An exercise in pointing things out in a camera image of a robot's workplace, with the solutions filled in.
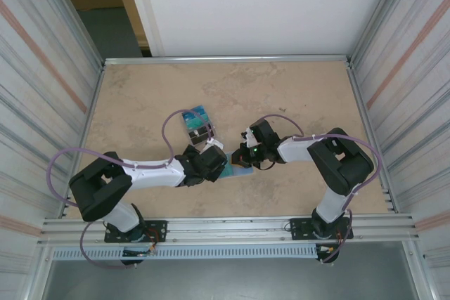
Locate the teal credit card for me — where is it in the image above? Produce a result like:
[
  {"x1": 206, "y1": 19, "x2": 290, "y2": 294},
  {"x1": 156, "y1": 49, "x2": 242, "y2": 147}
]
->
[
  {"x1": 224, "y1": 153, "x2": 236, "y2": 178},
  {"x1": 184, "y1": 117, "x2": 212, "y2": 131}
]

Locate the beige leather card holder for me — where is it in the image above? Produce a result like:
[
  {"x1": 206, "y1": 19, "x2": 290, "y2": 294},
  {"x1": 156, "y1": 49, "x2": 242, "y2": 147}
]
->
[{"x1": 224, "y1": 151, "x2": 255, "y2": 178}]

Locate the black credit card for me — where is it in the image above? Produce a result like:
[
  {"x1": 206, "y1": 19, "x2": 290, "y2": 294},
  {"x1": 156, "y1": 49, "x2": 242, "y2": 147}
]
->
[{"x1": 188, "y1": 127, "x2": 214, "y2": 146}]

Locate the blue credit card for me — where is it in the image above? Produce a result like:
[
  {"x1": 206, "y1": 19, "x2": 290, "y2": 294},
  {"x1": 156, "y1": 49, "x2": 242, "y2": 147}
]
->
[{"x1": 181, "y1": 105, "x2": 208, "y2": 122}]

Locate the small controller board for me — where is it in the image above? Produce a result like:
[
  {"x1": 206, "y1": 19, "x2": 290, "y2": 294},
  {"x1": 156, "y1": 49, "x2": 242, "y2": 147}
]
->
[
  {"x1": 122, "y1": 245, "x2": 158, "y2": 257},
  {"x1": 316, "y1": 243, "x2": 340, "y2": 256}
]

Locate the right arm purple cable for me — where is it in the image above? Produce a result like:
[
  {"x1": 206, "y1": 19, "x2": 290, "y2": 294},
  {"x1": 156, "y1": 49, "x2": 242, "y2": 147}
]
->
[{"x1": 245, "y1": 114, "x2": 384, "y2": 266}]

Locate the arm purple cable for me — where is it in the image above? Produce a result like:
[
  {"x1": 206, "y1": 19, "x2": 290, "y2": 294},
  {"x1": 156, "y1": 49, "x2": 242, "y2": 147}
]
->
[
  {"x1": 47, "y1": 107, "x2": 216, "y2": 270},
  {"x1": 245, "y1": 114, "x2": 384, "y2": 266}
]

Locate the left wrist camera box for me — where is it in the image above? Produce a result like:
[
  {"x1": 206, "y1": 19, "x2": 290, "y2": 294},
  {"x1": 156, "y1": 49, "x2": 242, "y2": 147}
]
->
[{"x1": 204, "y1": 138, "x2": 225, "y2": 152}]

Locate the wide aluminium extrusion rail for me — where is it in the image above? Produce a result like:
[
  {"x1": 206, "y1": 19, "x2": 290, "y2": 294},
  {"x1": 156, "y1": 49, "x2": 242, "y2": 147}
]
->
[{"x1": 37, "y1": 214, "x2": 421, "y2": 248}]

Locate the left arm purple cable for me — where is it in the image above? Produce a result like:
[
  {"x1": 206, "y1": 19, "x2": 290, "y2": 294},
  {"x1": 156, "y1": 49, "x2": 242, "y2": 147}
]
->
[{"x1": 47, "y1": 107, "x2": 216, "y2": 270}]

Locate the grey slotted cable duct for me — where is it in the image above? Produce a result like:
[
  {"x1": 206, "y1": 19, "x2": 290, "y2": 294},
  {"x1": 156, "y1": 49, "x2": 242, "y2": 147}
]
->
[{"x1": 51, "y1": 245, "x2": 319, "y2": 261}]

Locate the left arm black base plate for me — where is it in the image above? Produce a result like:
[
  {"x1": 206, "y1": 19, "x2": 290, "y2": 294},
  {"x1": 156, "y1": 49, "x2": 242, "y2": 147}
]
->
[{"x1": 104, "y1": 220, "x2": 168, "y2": 244}]

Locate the thin aluminium table rail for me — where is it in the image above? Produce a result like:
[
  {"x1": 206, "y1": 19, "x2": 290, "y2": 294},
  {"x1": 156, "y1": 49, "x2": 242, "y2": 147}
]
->
[{"x1": 103, "y1": 54, "x2": 352, "y2": 67}]

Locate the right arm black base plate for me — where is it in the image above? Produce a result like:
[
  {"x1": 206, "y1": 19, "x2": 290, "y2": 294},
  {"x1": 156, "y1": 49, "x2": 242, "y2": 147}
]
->
[{"x1": 288, "y1": 216, "x2": 354, "y2": 242}]

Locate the aluminium side rail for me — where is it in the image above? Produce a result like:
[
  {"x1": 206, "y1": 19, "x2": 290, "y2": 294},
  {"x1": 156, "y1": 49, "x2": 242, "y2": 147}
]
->
[{"x1": 346, "y1": 60, "x2": 400, "y2": 215}]

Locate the aluminium corner post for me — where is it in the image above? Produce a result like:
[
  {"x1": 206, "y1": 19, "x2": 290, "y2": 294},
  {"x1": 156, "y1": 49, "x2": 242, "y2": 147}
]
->
[
  {"x1": 346, "y1": 0, "x2": 404, "y2": 64},
  {"x1": 49, "y1": 0, "x2": 106, "y2": 65}
]

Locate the white door frame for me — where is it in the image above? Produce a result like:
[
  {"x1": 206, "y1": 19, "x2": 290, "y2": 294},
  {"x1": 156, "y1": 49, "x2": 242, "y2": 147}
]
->
[{"x1": 121, "y1": 0, "x2": 166, "y2": 58}]

